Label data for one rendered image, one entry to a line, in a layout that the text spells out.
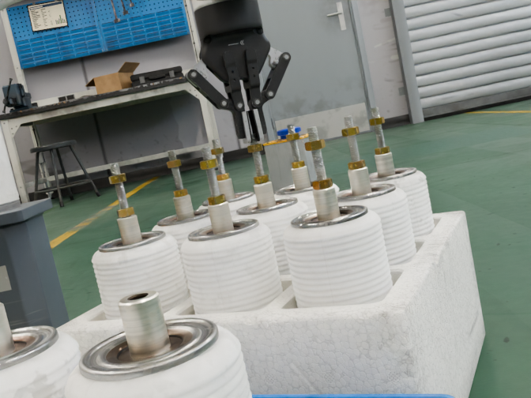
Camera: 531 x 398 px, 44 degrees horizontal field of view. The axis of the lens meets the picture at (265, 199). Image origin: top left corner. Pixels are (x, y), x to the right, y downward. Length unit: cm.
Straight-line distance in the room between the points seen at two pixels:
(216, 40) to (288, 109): 514
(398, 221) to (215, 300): 21
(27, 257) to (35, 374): 61
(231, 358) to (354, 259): 27
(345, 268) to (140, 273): 23
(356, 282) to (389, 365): 8
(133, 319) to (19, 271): 66
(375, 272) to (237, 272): 14
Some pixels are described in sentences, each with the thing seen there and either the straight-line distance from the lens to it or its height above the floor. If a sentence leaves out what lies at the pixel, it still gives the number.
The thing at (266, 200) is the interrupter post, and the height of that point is 26.
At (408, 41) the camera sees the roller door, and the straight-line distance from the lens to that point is 599.
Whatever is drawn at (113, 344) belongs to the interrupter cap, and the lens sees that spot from 38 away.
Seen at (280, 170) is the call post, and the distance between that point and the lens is 105.
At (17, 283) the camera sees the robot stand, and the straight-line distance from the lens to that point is 100.
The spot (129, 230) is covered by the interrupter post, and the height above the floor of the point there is 27.
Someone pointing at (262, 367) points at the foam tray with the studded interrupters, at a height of 13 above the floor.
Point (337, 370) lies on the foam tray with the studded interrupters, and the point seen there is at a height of 13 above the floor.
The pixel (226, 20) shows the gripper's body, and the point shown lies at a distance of 75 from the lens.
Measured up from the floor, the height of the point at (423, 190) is 23.
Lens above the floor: 36
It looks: 7 degrees down
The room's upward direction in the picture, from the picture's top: 12 degrees counter-clockwise
